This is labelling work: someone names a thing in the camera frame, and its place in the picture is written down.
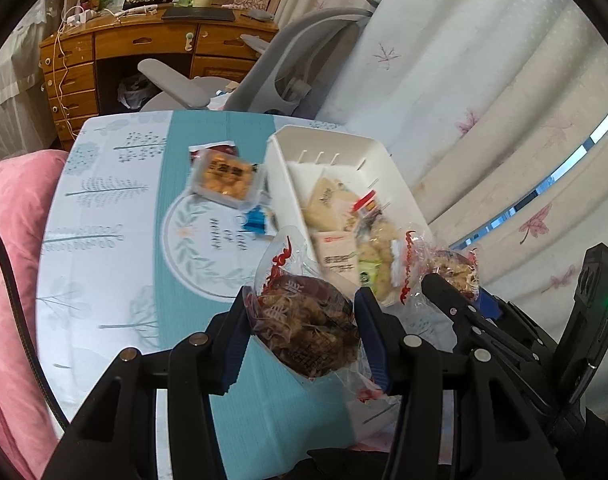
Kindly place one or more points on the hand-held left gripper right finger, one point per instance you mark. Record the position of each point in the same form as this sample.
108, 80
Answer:
371, 340

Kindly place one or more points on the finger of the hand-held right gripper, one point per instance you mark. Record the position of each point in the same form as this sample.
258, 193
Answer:
489, 305
449, 300

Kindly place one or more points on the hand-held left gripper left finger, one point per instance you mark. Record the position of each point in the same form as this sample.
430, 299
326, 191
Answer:
233, 355

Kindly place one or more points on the clear red-print pastry packet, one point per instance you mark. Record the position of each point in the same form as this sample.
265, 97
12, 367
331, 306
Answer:
454, 270

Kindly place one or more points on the dark brown snack bag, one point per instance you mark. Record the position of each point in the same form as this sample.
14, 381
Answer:
304, 320

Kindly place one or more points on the clear bag of yellow crisps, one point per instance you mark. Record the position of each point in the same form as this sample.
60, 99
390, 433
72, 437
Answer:
384, 245

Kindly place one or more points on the white plastic bin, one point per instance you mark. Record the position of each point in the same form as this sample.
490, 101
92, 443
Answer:
329, 145

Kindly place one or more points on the white red-logo snack packet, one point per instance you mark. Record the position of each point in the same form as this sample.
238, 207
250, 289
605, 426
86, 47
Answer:
336, 255

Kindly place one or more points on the clear red-label snack packet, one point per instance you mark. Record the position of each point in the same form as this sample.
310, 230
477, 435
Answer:
366, 202

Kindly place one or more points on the blue candy packet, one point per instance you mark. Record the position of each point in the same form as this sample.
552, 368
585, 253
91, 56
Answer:
256, 220

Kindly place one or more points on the beige snack packet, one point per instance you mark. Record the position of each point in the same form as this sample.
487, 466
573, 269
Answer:
326, 200

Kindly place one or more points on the printed blue white tablecloth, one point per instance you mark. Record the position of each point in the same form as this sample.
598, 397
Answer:
108, 260

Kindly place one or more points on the orange cracker tray packet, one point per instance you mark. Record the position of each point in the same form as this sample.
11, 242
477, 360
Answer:
223, 172

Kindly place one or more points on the red snowflake snack packet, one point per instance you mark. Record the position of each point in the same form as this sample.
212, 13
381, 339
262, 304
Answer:
223, 146

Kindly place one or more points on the pink pillow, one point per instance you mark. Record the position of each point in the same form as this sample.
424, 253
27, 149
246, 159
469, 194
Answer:
8, 260

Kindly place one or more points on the dark trash bag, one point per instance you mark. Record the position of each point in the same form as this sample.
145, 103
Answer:
133, 90

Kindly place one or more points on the grey office chair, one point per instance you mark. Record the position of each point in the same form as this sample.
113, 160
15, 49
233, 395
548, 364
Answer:
304, 50

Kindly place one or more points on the wooden desk with drawers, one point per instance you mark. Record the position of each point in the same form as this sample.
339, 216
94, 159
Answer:
133, 40

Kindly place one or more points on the beige lace curtain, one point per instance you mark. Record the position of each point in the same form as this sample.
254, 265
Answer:
13, 95

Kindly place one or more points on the masking tape roll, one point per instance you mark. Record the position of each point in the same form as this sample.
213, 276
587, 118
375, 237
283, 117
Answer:
202, 0

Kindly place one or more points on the white power strip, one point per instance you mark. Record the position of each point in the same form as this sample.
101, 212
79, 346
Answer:
78, 17

